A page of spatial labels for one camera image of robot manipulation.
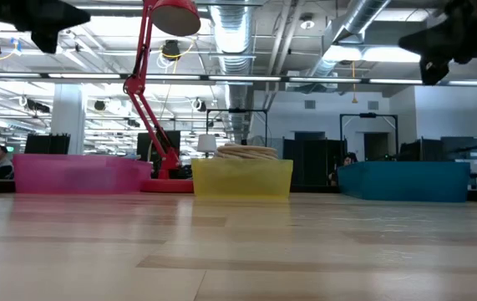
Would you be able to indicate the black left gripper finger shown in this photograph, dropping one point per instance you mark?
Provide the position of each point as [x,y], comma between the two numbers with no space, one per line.
[69,11]
[64,23]

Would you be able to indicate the black computer monitor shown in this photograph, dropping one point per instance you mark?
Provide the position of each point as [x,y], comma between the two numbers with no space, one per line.
[48,143]
[419,149]
[144,144]

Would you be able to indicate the white shade table lamp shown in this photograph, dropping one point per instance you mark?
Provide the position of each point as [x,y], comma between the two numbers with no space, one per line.
[206,143]

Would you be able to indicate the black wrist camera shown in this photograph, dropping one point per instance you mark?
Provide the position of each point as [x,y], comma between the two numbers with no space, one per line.
[434,73]
[45,42]

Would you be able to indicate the long linear ceiling light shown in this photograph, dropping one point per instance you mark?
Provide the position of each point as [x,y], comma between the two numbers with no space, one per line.
[242,78]

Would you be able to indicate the black metal rig frame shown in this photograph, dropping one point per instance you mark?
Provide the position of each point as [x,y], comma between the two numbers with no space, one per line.
[367,115]
[236,110]

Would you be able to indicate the red desk lamp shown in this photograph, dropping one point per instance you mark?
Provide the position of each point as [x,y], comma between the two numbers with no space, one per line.
[135,83]

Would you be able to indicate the white building pillar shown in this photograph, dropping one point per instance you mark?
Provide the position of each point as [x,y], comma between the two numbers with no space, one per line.
[67,117]

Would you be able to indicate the grey computer monitor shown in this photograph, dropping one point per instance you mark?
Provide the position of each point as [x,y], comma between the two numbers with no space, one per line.
[461,147]

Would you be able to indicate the black office partition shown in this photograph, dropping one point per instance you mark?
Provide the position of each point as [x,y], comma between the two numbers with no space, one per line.
[313,163]

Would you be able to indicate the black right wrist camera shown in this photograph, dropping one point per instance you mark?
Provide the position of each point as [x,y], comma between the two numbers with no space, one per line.
[434,73]

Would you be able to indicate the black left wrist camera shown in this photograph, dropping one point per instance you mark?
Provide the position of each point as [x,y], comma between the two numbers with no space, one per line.
[45,42]

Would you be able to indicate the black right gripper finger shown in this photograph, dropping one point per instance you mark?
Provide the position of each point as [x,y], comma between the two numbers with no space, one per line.
[434,46]
[432,30]

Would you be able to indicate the yellow plastic bin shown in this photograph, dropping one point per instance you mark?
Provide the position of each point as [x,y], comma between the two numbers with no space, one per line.
[242,177]

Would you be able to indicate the teal blue plastic bin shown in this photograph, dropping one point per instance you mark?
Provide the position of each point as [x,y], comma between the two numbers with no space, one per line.
[405,182]

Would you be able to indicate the pink plastic bin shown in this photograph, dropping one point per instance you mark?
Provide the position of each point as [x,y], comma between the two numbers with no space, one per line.
[79,173]

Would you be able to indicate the silver ventilation duct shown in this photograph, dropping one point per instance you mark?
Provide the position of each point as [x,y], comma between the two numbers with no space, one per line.
[359,12]
[231,42]

